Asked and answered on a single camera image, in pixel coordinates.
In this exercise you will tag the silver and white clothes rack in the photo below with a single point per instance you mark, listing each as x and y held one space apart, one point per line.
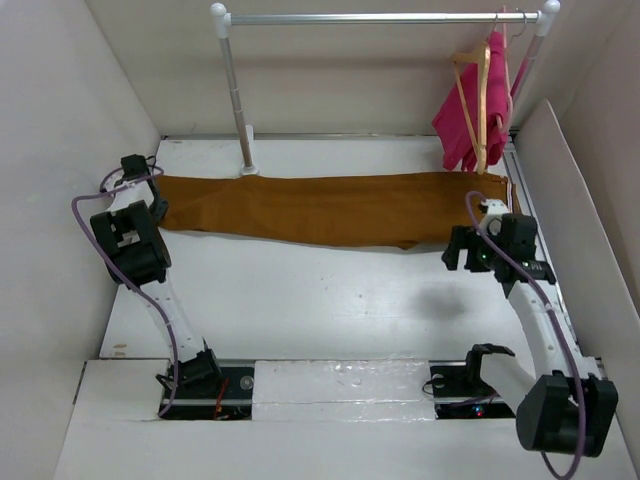
223 21

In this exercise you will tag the brown trousers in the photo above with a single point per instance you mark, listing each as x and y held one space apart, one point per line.
402 210

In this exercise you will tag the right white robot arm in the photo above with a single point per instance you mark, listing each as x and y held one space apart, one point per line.
564 406

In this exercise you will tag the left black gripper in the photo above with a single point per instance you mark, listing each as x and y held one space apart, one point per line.
161 208

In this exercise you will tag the wooden clothes hanger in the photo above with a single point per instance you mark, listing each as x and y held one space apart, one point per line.
480 57

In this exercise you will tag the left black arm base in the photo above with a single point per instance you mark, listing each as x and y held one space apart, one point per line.
230 399

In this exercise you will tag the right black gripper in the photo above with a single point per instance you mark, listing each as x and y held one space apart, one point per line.
463 237

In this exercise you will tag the pink garment on hanger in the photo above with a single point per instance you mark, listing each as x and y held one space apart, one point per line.
449 122

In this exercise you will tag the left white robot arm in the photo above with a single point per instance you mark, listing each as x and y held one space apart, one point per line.
128 234

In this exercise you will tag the aluminium rail on right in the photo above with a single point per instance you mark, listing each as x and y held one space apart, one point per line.
522 198

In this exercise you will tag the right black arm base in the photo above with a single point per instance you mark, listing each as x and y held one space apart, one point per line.
465 395

